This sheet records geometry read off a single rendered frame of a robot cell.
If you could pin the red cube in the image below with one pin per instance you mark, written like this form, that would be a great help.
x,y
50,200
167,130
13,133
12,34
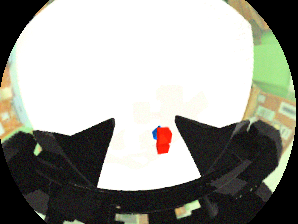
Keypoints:
x,y
163,135
162,148

